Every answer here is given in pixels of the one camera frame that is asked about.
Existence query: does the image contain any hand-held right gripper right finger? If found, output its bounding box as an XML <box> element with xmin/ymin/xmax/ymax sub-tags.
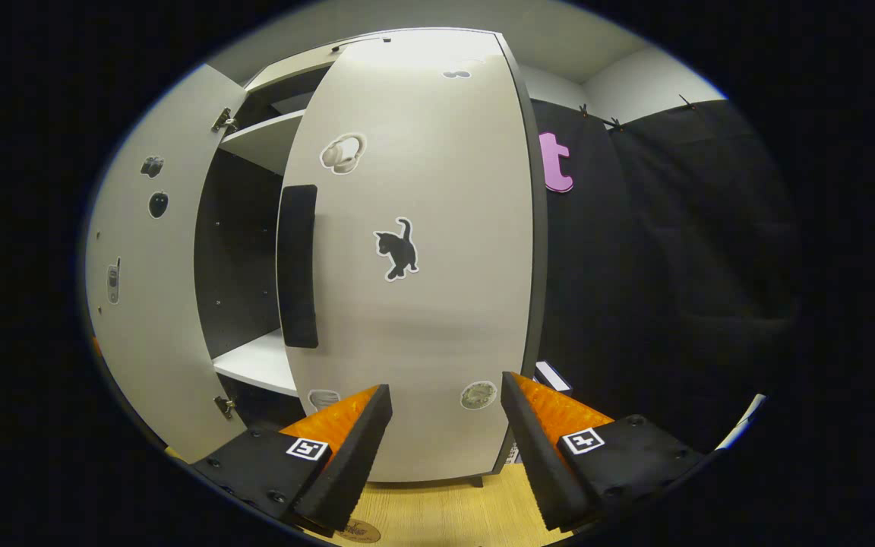
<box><xmin>500</xmin><ymin>371</ymin><xmax>704</xmax><ymax>533</ymax></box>

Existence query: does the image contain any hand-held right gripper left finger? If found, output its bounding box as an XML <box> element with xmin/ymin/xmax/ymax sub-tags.
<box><xmin>193</xmin><ymin>384</ymin><xmax>394</xmax><ymax>533</ymax></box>

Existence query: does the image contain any cabinet door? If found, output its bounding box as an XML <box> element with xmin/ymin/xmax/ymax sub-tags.
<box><xmin>84</xmin><ymin>65</ymin><xmax>248</xmax><ymax>464</ymax></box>
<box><xmin>276</xmin><ymin>29</ymin><xmax>548</xmax><ymax>483</ymax></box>

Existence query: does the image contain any brown round coaster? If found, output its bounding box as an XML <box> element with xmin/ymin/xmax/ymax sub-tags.
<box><xmin>333</xmin><ymin>518</ymin><xmax>383</xmax><ymax>545</ymax></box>

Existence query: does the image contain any white flat card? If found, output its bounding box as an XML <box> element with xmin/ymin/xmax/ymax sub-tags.
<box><xmin>534</xmin><ymin>360</ymin><xmax>573</xmax><ymax>394</ymax></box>

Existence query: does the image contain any white cabinet shelf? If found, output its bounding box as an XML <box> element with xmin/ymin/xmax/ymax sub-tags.
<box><xmin>221</xmin><ymin>110</ymin><xmax>305</xmax><ymax>175</ymax></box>
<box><xmin>213</xmin><ymin>330</ymin><xmax>299</xmax><ymax>397</ymax></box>

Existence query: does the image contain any white cabinet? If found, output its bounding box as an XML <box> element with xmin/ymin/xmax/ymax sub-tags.
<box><xmin>84</xmin><ymin>29</ymin><xmax>552</xmax><ymax>487</ymax></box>

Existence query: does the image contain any black backdrop cloth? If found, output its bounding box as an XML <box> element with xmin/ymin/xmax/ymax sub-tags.
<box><xmin>529</xmin><ymin>95</ymin><xmax>799</xmax><ymax>457</ymax></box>

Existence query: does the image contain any black door handle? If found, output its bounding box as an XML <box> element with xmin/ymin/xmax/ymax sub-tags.
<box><xmin>276</xmin><ymin>185</ymin><xmax>319</xmax><ymax>349</ymax></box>

